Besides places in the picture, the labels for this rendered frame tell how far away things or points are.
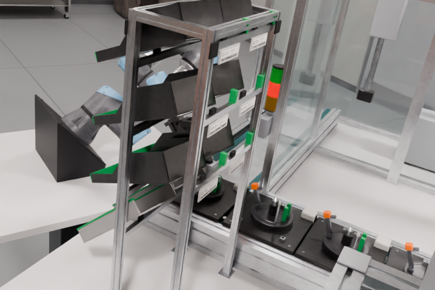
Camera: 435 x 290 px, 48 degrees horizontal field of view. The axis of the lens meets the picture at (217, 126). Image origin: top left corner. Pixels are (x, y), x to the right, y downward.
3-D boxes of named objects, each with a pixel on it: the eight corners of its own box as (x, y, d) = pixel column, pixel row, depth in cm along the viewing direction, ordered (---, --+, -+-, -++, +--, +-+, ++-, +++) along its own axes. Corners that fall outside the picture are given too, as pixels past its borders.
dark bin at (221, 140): (128, 161, 137) (122, 136, 136) (160, 148, 147) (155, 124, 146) (203, 160, 119) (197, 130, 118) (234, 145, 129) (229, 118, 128)
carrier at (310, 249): (293, 258, 146) (301, 223, 141) (317, 221, 166) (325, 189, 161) (373, 293, 137) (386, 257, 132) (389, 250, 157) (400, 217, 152)
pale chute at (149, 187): (118, 218, 146) (112, 204, 146) (150, 202, 156) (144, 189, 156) (174, 189, 127) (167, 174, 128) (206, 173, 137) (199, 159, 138)
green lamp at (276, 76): (267, 81, 164) (269, 66, 162) (272, 78, 168) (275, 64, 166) (281, 85, 162) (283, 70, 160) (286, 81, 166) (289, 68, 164)
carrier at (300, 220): (221, 226, 155) (227, 193, 150) (252, 195, 175) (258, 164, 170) (292, 257, 146) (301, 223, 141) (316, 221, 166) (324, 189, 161)
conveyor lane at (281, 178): (153, 219, 169) (155, 195, 164) (252, 140, 238) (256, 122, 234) (225, 253, 158) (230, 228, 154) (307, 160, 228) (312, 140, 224)
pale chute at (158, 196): (83, 243, 133) (76, 228, 133) (120, 224, 143) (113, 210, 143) (140, 215, 115) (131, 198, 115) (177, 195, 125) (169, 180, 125)
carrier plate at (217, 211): (155, 197, 165) (155, 192, 164) (191, 171, 185) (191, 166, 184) (217, 224, 156) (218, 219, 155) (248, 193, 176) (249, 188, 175)
